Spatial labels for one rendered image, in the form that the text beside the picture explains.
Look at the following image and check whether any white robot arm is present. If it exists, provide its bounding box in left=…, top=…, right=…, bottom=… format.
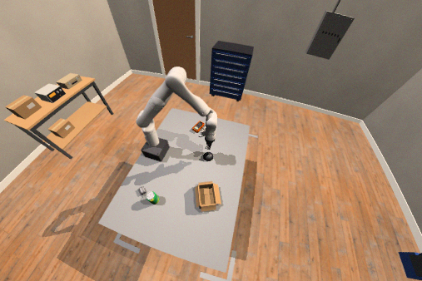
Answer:
left=136, top=67, right=217, bottom=146

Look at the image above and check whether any orange multimeter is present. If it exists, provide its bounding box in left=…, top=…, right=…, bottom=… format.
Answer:
left=192, top=121, right=204, bottom=133

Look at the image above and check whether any green drink can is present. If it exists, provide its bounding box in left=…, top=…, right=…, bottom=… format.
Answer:
left=146, top=191, right=160, bottom=205

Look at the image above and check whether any brown cardboard box with flaps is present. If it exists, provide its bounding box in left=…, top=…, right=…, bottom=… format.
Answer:
left=195, top=182, right=221, bottom=211

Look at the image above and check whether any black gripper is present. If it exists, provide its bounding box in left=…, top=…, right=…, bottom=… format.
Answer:
left=205, top=138, right=215, bottom=150

